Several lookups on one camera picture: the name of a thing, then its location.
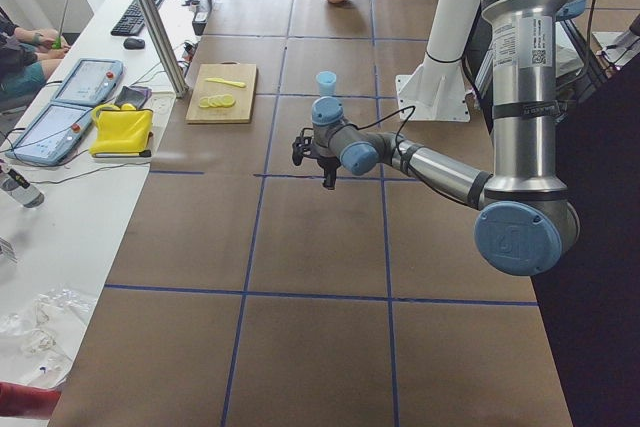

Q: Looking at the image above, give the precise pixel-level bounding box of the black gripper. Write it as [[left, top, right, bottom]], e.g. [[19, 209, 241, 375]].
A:
[[317, 157, 341, 190]]

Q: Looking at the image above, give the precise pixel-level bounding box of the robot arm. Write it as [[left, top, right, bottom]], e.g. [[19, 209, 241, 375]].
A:
[[292, 0, 587, 276]]

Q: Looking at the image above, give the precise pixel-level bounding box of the light blue plastic cup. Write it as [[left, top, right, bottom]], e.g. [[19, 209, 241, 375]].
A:
[[315, 71, 337, 97]]

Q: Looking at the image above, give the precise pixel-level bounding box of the wooden cutting board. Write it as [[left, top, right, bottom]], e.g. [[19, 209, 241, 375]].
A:
[[185, 63, 257, 124]]

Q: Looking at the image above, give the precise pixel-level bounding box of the yellow plastic knife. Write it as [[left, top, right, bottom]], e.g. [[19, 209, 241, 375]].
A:
[[205, 77, 247, 88]]

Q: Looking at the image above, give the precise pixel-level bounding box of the white power strip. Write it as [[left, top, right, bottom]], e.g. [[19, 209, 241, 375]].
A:
[[144, 92, 176, 116]]

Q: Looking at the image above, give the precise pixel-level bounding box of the grey folded cloth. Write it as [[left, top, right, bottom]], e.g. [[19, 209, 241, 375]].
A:
[[115, 86, 152, 110]]

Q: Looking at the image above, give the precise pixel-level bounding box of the yellow cloth bag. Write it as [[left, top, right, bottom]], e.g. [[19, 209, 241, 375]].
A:
[[89, 104, 153, 158]]

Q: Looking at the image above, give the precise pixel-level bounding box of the black computer mouse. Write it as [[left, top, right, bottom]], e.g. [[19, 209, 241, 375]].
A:
[[123, 37, 146, 50]]

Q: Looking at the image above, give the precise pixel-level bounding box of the black keyboard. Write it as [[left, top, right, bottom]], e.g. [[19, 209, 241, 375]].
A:
[[110, 0, 164, 37]]

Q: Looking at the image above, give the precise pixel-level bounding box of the upper teach pendant tablet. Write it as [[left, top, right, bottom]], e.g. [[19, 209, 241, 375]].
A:
[[53, 58, 124, 107]]

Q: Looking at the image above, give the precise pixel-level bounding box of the teach pendant tablet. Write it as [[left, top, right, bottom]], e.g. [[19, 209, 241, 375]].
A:
[[53, 58, 124, 107], [6, 101, 93, 166]]

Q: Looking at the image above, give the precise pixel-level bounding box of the lower teach pendant tablet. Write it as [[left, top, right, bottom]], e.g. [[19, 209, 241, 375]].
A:
[[6, 101, 93, 166]]

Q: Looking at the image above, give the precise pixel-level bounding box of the clear water bottle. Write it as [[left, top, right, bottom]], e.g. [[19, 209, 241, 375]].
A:
[[1, 162, 45, 208]]

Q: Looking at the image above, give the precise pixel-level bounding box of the seated person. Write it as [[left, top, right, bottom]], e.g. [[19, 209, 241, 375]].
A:
[[1, 10, 70, 102]]

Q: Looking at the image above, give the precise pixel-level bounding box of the clear plastic bag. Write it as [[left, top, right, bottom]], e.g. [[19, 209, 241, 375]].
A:
[[1, 287, 97, 389]]

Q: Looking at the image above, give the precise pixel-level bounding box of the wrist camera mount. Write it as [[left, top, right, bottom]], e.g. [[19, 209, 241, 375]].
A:
[[291, 127, 316, 166]]

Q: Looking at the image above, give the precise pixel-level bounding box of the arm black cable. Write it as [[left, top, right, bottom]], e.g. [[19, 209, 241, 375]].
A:
[[349, 104, 481, 203]]

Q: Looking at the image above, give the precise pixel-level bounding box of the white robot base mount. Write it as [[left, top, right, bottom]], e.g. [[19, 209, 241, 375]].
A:
[[396, 0, 481, 122]]

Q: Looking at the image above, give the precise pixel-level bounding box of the aluminium frame post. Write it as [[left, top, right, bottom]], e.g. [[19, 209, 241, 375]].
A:
[[135, 0, 189, 98]]

